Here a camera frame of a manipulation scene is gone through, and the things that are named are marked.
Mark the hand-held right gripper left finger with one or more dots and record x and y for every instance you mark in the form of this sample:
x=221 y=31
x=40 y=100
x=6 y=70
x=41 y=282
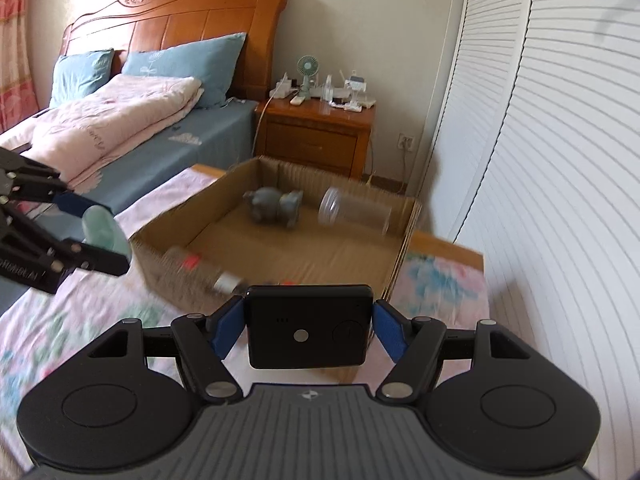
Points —
x=227 y=332

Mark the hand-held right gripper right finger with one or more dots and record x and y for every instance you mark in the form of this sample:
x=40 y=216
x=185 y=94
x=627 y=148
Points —
x=390 y=330

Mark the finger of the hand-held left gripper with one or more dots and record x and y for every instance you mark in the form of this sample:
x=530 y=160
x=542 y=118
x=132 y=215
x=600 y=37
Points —
x=75 y=204
x=95 y=260

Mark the pale green round object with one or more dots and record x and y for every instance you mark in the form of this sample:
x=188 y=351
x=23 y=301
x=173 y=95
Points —
x=105 y=232

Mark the yellow capsule bottle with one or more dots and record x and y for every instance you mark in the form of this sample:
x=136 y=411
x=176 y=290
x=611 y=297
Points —
x=200 y=267

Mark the black rectangular device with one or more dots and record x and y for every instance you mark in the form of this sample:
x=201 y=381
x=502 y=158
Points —
x=310 y=330

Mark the cardboard box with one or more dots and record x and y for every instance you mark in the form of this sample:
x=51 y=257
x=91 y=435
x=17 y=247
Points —
x=240 y=235

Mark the clear jar with white lid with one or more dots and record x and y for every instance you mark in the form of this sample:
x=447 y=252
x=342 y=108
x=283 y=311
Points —
x=355 y=210

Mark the grey toy animal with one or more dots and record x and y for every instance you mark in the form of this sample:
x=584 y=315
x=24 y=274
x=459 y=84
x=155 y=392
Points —
x=291 y=210
x=262 y=205

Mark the pink floral table cloth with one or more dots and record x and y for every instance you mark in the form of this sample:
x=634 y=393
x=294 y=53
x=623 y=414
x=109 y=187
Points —
x=100 y=310

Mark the pink quilt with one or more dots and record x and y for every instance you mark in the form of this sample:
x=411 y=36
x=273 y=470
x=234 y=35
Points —
x=100 y=125

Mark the small blue pillow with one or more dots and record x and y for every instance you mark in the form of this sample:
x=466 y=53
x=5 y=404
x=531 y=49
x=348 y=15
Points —
x=80 y=75

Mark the blue bed sheet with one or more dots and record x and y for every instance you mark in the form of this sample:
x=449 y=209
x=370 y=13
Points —
x=210 y=130

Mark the pink patterned curtain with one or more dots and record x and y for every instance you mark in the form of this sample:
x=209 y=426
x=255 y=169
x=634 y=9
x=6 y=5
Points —
x=15 y=35

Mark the large blue pillow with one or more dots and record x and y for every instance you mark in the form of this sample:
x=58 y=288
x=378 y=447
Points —
x=200 y=65

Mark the wooden bed headboard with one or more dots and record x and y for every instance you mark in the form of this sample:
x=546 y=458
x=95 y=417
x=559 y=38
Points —
x=190 y=25

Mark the wooden nightstand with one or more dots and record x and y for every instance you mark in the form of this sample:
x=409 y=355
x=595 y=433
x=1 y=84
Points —
x=310 y=130

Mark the wide white louvered wardrobe door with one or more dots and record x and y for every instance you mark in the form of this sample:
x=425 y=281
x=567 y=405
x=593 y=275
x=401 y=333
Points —
x=575 y=210

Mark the white power strip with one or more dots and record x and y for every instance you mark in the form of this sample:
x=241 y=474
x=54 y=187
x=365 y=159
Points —
x=282 y=90

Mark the narrow white louvered wardrobe door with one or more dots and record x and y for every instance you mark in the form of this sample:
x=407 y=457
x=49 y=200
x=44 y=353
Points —
x=480 y=110

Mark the clear spray bottle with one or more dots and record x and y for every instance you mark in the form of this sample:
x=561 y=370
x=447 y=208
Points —
x=329 y=91

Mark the white stand with blue box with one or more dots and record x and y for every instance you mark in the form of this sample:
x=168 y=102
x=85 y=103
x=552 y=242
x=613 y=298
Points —
x=356 y=85

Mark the small green desk fan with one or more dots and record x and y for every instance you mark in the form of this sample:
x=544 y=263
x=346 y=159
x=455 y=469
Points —
x=307 y=66

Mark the white wall outlet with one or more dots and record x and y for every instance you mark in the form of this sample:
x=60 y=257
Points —
x=406 y=142

